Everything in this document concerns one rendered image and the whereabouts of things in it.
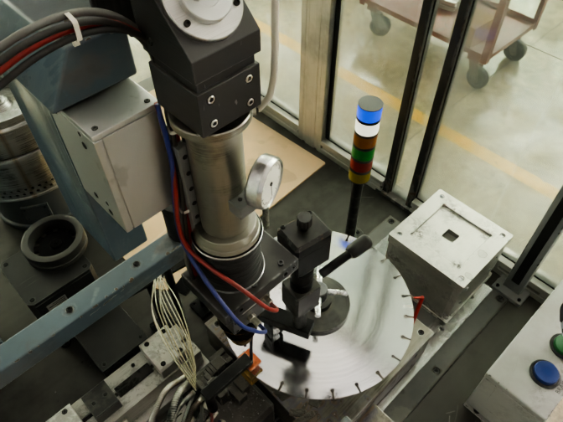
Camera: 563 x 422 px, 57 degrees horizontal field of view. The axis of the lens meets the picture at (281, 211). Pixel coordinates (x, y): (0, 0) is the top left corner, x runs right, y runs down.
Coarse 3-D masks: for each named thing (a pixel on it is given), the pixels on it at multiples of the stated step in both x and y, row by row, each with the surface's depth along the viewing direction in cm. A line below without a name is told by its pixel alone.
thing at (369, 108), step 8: (368, 96) 94; (376, 96) 94; (360, 104) 93; (368, 104) 93; (376, 104) 93; (360, 112) 93; (368, 112) 92; (376, 112) 92; (360, 120) 94; (368, 120) 93; (376, 120) 93
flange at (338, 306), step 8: (328, 280) 92; (336, 280) 92; (328, 288) 91; (336, 288) 91; (328, 296) 88; (336, 296) 90; (344, 296) 90; (328, 304) 87; (336, 304) 89; (344, 304) 89; (312, 312) 88; (328, 312) 88; (336, 312) 88; (344, 312) 88; (320, 320) 87; (328, 320) 87; (336, 320) 87; (344, 320) 88; (312, 328) 86; (320, 328) 86; (328, 328) 86; (336, 328) 87
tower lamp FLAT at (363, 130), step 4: (356, 116) 95; (356, 120) 96; (356, 124) 96; (360, 124) 94; (364, 124) 94; (372, 124) 94; (376, 124) 94; (356, 128) 96; (360, 128) 95; (364, 128) 95; (368, 128) 94; (372, 128) 94; (376, 128) 95; (356, 132) 97; (360, 132) 96; (364, 132) 95; (368, 132) 95; (372, 132) 95; (376, 132) 96; (364, 136) 96; (368, 136) 96; (372, 136) 96
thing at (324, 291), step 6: (318, 276) 88; (318, 282) 87; (324, 288) 86; (324, 294) 86; (330, 294) 86; (336, 294) 86; (342, 294) 86; (324, 300) 87; (318, 306) 84; (318, 312) 84
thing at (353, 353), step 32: (384, 256) 97; (352, 288) 92; (384, 288) 92; (352, 320) 88; (384, 320) 88; (256, 352) 85; (288, 352) 85; (320, 352) 85; (352, 352) 85; (384, 352) 85; (288, 384) 81; (320, 384) 81; (352, 384) 81
